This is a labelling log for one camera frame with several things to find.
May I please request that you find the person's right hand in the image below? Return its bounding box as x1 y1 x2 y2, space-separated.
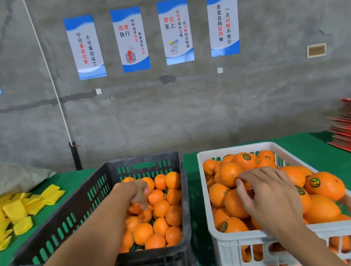
234 162 308 244

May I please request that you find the person's left hand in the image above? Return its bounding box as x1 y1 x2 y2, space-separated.
112 177 155 214

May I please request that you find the pile of oranges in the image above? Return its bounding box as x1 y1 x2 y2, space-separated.
94 168 195 266

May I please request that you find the heap of labelled oranges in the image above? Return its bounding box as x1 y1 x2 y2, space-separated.
201 136 351 266

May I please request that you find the white plastic crate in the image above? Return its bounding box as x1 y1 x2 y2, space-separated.
196 128 351 266

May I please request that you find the black plastic crate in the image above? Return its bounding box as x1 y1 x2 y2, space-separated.
0 149 201 266

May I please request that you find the person's left forearm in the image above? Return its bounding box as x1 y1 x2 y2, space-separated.
0 187 147 266

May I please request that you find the beige woven sack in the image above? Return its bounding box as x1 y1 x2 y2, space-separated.
0 154 60 203

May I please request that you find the pile of yellow bags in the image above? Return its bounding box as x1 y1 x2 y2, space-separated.
0 182 74 255

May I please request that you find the white pole with black base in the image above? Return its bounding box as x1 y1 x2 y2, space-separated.
22 0 84 175

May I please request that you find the blue white wall poster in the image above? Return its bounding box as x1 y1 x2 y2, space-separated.
202 0 248 59
156 0 197 66
63 13 108 82
110 5 152 74

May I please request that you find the beige wall plate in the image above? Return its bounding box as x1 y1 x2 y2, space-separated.
304 41 329 60

